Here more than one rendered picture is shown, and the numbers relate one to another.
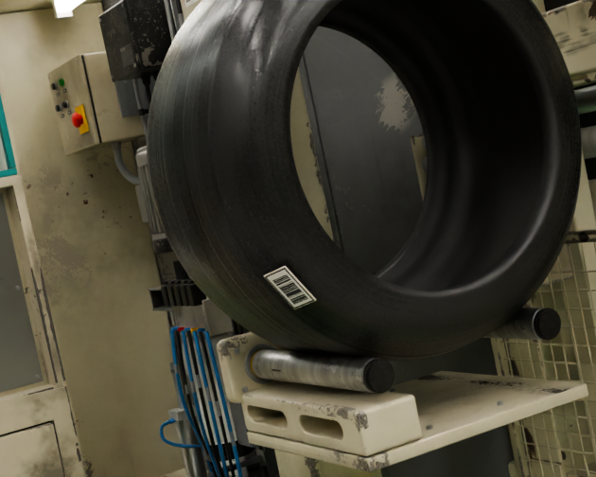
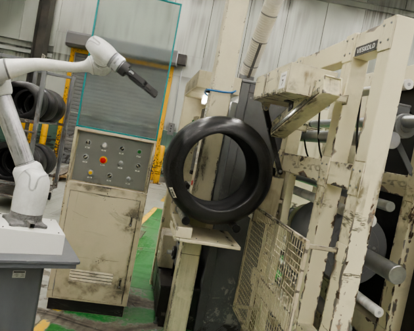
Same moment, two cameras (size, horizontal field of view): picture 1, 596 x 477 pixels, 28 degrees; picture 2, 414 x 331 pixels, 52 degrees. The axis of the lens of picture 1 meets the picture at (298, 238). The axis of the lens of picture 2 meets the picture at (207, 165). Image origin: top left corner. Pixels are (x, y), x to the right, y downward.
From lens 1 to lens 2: 1.02 m
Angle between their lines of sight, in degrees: 18
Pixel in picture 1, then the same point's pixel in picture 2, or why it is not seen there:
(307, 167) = (213, 168)
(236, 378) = (172, 209)
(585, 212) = (286, 209)
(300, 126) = (215, 157)
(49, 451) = (136, 207)
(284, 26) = (194, 135)
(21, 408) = (134, 194)
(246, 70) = (182, 142)
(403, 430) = (186, 235)
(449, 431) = (198, 241)
